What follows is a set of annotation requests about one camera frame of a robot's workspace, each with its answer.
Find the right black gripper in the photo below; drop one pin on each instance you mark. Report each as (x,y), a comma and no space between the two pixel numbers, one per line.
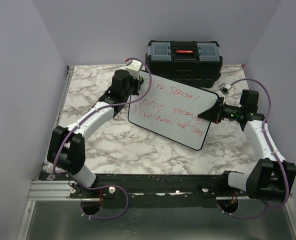
(213,114)

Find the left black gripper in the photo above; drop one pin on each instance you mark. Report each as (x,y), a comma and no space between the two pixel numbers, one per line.
(136,82)

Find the white whiteboard with red writing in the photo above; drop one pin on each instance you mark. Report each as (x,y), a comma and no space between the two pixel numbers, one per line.
(170,109)

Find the green round eraser pad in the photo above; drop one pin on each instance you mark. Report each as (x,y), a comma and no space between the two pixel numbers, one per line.
(140,81)

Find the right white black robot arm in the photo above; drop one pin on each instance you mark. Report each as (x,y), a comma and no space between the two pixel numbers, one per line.
(272,177)

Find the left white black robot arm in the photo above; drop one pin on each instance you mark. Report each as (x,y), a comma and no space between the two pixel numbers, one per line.
(67,145)

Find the black plastic toolbox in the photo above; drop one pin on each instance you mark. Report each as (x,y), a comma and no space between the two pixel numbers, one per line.
(193,63)

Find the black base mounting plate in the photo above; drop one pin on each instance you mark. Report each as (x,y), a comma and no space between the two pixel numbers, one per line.
(148,191)

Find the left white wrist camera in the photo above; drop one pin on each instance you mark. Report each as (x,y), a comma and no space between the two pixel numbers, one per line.
(134,67)

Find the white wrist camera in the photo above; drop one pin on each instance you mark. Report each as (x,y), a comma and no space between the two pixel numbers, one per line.
(225,89)
(134,67)

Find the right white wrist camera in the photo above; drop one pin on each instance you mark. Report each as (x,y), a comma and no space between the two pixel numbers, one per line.
(225,89)

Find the aluminium extrusion rail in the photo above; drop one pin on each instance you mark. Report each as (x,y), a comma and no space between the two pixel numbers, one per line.
(43,190)

